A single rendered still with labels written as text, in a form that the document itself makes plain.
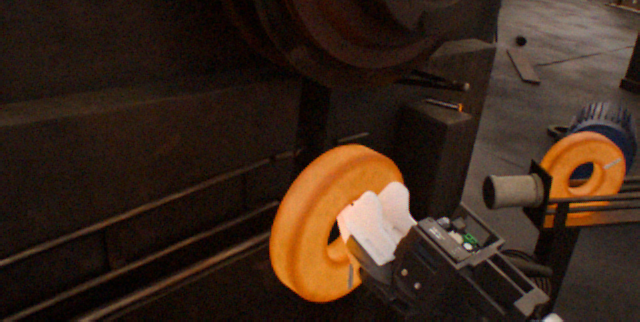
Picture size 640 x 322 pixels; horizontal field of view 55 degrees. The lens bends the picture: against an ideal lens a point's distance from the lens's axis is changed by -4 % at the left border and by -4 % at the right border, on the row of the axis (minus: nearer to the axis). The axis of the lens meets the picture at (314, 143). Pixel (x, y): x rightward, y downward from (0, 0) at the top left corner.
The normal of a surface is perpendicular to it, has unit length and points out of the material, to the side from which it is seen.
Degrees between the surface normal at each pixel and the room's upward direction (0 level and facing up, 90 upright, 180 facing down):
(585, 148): 90
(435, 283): 91
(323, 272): 89
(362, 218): 90
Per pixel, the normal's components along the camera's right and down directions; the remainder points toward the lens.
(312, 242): 0.69, 0.35
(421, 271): -0.73, 0.20
